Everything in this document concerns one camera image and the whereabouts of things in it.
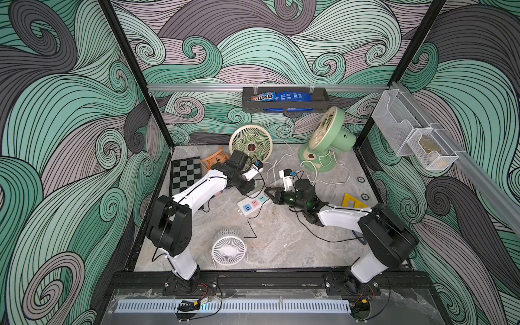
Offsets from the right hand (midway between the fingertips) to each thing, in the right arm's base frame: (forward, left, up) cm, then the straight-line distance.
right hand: (266, 190), depth 85 cm
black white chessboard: (+17, +42, -9) cm, 46 cm away
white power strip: (-2, +8, -11) cm, 14 cm away
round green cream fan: (+28, +5, +3) cm, 29 cm away
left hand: (+4, +7, 0) cm, 8 cm away
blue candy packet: (+37, -9, +22) cm, 44 cm away
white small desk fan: (-23, +15, -3) cm, 27 cm away
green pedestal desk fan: (+19, -28, +13) cm, 37 cm away
